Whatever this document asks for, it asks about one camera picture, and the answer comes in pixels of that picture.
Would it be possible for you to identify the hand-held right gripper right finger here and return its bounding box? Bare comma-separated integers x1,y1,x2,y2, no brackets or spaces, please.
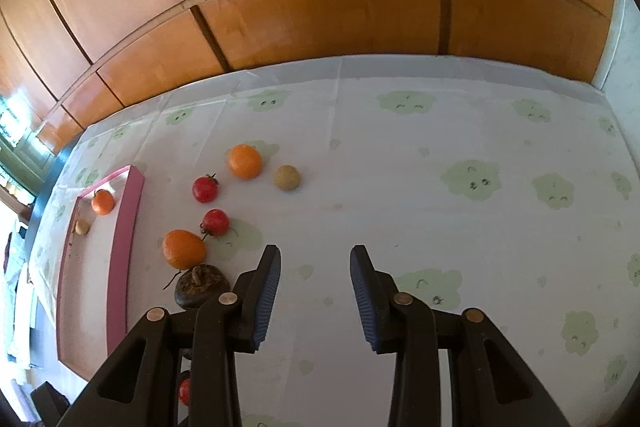
349,245,573,427

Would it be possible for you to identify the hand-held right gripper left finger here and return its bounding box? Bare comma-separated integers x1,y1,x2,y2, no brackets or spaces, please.
54,245,282,427

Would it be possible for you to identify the chocolate glazed donut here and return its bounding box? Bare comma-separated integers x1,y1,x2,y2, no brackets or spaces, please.
174,265,232,309

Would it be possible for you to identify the large orange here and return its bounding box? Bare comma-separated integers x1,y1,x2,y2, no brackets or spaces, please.
162,229,207,270

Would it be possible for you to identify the pink-rimmed white tray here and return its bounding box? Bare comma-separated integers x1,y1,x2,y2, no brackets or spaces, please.
56,165,146,383

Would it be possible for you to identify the white green-patterned tablecloth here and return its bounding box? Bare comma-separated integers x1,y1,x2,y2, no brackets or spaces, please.
27,54,640,427

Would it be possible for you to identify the small orange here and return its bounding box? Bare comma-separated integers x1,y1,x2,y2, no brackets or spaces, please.
228,144,263,180

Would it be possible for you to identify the orange with stem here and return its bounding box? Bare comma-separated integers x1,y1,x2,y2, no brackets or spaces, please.
91,189,116,217

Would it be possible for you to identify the white cloth pile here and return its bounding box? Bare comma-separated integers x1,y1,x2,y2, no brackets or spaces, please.
2,252,36,365

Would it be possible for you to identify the wooden panelled wardrobe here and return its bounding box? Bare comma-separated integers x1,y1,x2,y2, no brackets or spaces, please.
0,0,626,148

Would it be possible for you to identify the green-framed window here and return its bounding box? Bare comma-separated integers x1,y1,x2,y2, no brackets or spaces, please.
0,92,56,198

